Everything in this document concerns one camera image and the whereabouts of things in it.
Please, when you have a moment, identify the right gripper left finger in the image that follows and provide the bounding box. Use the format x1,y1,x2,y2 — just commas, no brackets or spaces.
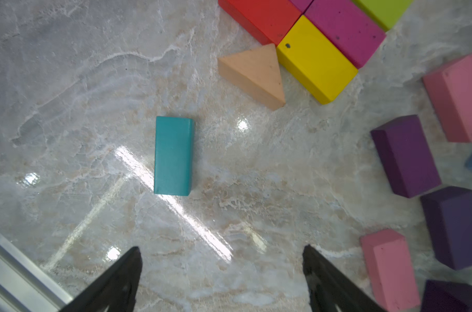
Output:
61,246,142,311

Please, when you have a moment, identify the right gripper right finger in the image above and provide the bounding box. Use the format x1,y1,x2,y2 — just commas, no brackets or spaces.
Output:
302,244,384,311

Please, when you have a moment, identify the teal rectangular block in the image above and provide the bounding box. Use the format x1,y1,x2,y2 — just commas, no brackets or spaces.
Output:
154,116,194,196

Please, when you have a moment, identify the tan wooden block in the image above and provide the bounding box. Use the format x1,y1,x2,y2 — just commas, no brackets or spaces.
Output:
218,44,285,111

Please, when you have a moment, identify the yellow block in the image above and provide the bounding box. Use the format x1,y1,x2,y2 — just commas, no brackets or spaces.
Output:
277,16,358,105

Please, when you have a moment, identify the magenta block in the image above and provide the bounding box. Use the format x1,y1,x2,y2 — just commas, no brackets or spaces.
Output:
305,0,386,69
289,0,313,14

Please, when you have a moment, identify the red block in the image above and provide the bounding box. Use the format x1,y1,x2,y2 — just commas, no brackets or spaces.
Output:
218,0,302,46

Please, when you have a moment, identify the lime green block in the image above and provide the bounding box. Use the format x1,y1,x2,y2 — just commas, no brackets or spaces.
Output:
353,0,413,32

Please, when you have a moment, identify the purple triangle block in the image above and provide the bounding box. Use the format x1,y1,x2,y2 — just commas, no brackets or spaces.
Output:
421,280,472,312

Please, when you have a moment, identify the purple block upper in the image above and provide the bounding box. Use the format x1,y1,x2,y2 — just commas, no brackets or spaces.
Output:
371,114,442,198

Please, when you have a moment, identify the purple block lower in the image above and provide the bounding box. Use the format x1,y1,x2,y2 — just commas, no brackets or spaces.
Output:
420,186,472,270

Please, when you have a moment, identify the light pink upright block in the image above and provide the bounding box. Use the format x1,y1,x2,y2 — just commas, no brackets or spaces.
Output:
423,53,472,143

